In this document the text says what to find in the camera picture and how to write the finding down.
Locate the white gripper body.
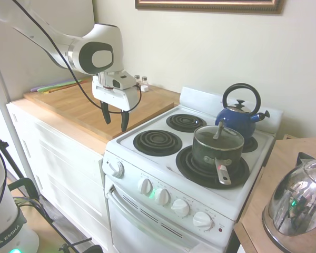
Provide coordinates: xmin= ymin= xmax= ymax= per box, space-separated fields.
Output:
xmin=92 ymin=75 xmax=140 ymax=112

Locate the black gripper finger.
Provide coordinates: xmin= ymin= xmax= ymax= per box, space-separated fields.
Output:
xmin=100 ymin=101 xmax=112 ymax=125
xmin=120 ymin=110 xmax=130 ymax=132

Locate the glass pot lid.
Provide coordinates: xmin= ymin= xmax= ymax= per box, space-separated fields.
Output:
xmin=194 ymin=120 xmax=245 ymax=151

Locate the wooden butcher block board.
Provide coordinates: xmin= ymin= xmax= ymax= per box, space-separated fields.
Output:
xmin=23 ymin=78 xmax=176 ymax=141

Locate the large black coil burner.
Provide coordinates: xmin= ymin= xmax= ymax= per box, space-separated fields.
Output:
xmin=175 ymin=145 xmax=251 ymax=190
xmin=133 ymin=129 xmax=183 ymax=161

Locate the white stove knob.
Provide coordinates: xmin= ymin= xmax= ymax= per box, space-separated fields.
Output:
xmin=154 ymin=188 xmax=171 ymax=207
xmin=108 ymin=161 xmax=125 ymax=179
xmin=171 ymin=198 xmax=191 ymax=218
xmin=137 ymin=178 xmax=153 ymax=196
xmin=192 ymin=211 xmax=214 ymax=230

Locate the orange flat utensil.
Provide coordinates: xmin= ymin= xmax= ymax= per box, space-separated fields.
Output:
xmin=47 ymin=80 xmax=88 ymax=93

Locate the small black coil burner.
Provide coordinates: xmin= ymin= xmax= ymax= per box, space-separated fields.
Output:
xmin=241 ymin=135 xmax=259 ymax=154
xmin=166 ymin=113 xmax=208 ymax=133

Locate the green flat utensil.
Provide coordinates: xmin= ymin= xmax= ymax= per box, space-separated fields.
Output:
xmin=37 ymin=78 xmax=92 ymax=94

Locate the white kitchen cabinet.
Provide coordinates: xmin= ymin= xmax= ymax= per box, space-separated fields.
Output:
xmin=6 ymin=101 xmax=114 ymax=253

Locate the purple flat utensil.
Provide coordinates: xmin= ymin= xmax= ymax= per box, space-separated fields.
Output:
xmin=29 ymin=79 xmax=77 ymax=93

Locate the dark green saucepan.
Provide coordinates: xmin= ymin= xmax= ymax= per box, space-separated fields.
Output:
xmin=191 ymin=131 xmax=245 ymax=186

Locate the black tripod leg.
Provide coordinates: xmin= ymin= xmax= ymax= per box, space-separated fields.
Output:
xmin=0 ymin=123 xmax=25 ymax=180

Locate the white stand pole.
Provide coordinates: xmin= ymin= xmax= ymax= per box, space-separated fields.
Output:
xmin=0 ymin=39 xmax=25 ymax=180

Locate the blue whistling kettle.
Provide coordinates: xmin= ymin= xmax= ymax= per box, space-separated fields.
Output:
xmin=215 ymin=83 xmax=271 ymax=142

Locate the white electric stove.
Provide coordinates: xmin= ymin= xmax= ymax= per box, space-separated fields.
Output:
xmin=102 ymin=86 xmax=284 ymax=253

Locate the shiny steel electric kettle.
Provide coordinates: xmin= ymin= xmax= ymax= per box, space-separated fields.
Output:
xmin=261 ymin=152 xmax=316 ymax=253

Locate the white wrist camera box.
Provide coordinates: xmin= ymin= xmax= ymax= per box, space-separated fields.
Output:
xmin=104 ymin=71 xmax=138 ymax=91

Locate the white oven door handle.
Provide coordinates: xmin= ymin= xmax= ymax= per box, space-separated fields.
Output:
xmin=106 ymin=191 xmax=201 ymax=251

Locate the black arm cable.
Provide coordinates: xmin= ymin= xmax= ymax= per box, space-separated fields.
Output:
xmin=12 ymin=0 xmax=143 ymax=115

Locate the black cart frame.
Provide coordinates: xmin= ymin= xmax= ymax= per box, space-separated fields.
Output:
xmin=7 ymin=177 xmax=104 ymax=253

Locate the gold picture frame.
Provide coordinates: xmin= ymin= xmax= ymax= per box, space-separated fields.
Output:
xmin=134 ymin=0 xmax=286 ymax=15

